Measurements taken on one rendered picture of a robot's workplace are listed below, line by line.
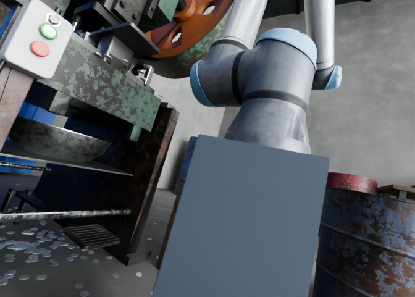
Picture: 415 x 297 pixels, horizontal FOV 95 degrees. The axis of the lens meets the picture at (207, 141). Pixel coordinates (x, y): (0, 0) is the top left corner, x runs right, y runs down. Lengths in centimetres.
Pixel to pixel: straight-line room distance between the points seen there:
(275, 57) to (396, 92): 392
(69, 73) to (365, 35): 464
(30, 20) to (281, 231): 56
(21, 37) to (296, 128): 52
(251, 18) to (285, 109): 30
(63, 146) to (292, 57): 69
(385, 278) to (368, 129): 318
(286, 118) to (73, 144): 66
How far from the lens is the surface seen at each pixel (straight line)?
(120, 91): 74
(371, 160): 381
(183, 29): 135
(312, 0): 72
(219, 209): 27
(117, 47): 83
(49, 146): 78
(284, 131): 30
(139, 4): 107
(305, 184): 26
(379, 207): 90
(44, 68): 53
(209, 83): 43
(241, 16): 55
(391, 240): 90
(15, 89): 57
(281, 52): 37
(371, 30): 488
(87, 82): 69
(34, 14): 55
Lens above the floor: 39
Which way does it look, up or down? 10 degrees up
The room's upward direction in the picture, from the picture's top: 16 degrees clockwise
